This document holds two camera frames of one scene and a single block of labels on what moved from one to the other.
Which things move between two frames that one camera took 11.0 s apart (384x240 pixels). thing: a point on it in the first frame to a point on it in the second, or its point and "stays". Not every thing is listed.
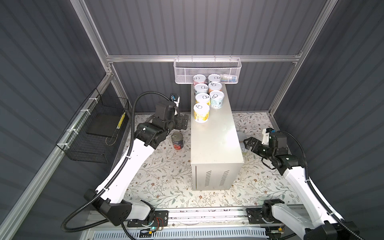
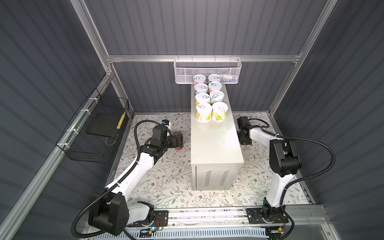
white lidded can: x=216 y=99 stays
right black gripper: x=252 y=139 to x=246 y=142
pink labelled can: x=198 y=79 stays
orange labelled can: x=215 y=86 stays
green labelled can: x=244 y=151 to x=219 y=110
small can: x=203 y=98 stays
